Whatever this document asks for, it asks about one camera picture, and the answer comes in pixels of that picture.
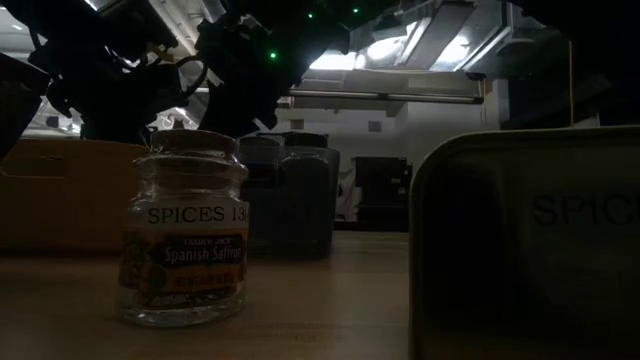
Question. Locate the silver ceiling duct panel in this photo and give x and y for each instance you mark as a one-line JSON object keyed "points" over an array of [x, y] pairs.
{"points": [[430, 40]]}

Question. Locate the yellow plastic tray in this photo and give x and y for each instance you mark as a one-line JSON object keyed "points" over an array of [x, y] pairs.
{"points": [[60, 200]]}

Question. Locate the black cabinet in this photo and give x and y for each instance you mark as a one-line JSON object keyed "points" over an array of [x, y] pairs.
{"points": [[382, 195]]}

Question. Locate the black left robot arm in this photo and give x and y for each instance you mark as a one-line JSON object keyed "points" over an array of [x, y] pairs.
{"points": [[100, 30]]}

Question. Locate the cork lid saffron jar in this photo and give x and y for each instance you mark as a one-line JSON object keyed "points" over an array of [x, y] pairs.
{"points": [[185, 250]]}

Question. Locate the small wall vent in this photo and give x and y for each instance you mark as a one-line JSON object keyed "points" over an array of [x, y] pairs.
{"points": [[296, 124], [374, 126]]}

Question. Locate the white cloth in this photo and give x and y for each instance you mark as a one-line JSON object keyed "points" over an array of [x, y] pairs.
{"points": [[347, 200]]}

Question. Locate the green lid spice jar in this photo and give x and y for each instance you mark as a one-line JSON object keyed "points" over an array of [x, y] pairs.
{"points": [[305, 200], [262, 165]]}

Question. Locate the long ceiling light bar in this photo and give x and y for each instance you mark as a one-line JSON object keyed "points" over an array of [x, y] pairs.
{"points": [[385, 96]]}

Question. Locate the translucent grey plastic tray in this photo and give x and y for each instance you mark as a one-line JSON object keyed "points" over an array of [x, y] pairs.
{"points": [[336, 200]]}

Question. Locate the red blue spice tin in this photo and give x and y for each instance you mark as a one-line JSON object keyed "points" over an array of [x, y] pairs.
{"points": [[525, 250]]}

